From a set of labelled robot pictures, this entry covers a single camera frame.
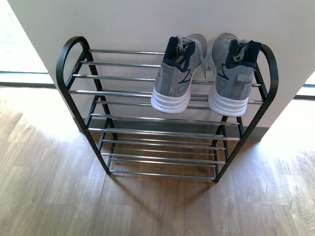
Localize grey sneaker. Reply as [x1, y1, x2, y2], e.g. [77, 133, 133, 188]
[208, 33, 262, 117]
[151, 34, 207, 114]

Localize black metal shoe rack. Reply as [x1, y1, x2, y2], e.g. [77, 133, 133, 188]
[56, 36, 279, 182]

